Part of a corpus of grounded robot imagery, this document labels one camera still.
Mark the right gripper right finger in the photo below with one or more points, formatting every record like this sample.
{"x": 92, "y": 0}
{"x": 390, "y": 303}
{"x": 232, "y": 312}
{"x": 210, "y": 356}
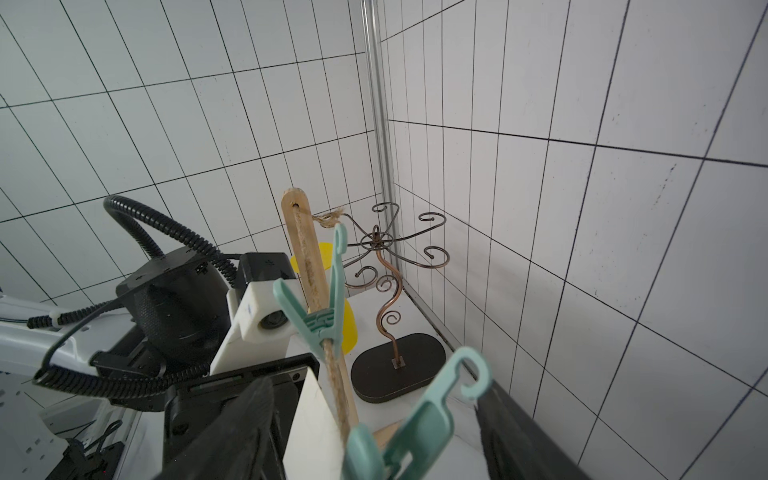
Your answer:
{"x": 514, "y": 446}

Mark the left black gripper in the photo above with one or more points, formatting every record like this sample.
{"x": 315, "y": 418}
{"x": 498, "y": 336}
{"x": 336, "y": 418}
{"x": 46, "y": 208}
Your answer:
{"x": 194, "y": 405}

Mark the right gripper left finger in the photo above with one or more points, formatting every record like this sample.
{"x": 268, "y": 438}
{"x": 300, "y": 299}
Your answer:
{"x": 235, "y": 445}

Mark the white postcard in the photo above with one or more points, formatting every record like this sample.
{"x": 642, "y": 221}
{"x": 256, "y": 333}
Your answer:
{"x": 314, "y": 449}

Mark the teal clothespin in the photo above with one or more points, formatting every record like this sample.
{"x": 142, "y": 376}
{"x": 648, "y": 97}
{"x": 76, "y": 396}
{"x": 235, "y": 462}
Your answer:
{"x": 420, "y": 440}
{"x": 318, "y": 325}

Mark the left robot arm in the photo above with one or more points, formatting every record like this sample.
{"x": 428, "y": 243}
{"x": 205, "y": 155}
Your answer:
{"x": 23, "y": 349}

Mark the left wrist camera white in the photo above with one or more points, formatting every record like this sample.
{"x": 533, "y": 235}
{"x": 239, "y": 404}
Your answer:
{"x": 247, "y": 342}

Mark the wooden drying rack frame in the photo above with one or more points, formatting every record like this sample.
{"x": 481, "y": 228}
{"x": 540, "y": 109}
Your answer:
{"x": 303, "y": 239}

